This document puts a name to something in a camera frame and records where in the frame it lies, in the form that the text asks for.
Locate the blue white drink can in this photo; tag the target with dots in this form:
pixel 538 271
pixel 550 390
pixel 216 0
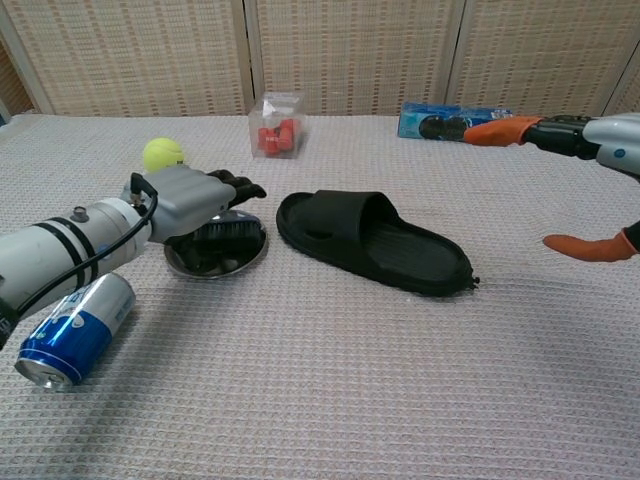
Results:
pixel 75 330

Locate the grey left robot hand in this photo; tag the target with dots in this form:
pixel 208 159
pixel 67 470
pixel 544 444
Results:
pixel 190 200

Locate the grey handled brush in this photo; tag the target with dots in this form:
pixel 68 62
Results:
pixel 230 232

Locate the round stainless steel plate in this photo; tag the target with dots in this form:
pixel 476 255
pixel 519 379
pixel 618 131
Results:
pixel 247 260

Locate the beige waffle tablecloth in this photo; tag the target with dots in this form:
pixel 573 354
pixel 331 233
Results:
pixel 320 390

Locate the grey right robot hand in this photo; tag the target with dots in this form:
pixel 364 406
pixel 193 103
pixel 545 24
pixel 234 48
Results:
pixel 560 132

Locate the red plastic cylinders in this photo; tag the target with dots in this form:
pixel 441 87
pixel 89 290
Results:
pixel 275 139

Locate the woven folding screen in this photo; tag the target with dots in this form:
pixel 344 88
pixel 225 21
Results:
pixel 350 50

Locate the blue cookie box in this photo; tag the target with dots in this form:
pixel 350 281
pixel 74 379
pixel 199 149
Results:
pixel 425 120

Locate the clear plastic box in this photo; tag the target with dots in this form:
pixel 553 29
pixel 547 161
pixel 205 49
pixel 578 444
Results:
pixel 280 107

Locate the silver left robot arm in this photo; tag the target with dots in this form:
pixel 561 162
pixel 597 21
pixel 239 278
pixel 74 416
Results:
pixel 50 250

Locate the black rubber slipper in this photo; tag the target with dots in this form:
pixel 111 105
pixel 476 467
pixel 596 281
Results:
pixel 350 225

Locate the yellow tennis ball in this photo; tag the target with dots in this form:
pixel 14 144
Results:
pixel 161 152

